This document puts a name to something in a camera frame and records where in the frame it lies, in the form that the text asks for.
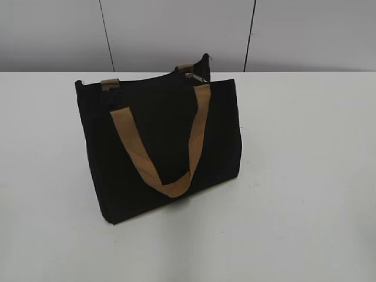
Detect black canvas tote bag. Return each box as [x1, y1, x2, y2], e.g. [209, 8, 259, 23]
[75, 54, 242, 224]

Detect tan front bag handle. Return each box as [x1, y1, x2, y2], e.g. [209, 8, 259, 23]
[110, 84, 211, 198]

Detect tan rear bag handle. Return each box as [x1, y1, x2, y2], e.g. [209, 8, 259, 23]
[100, 64, 194, 91]

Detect metal zipper pull with ring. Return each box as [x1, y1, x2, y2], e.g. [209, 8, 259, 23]
[184, 73, 208, 83]

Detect tan bag handle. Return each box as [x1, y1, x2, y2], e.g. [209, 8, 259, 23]
[100, 64, 194, 91]
[110, 84, 211, 198]

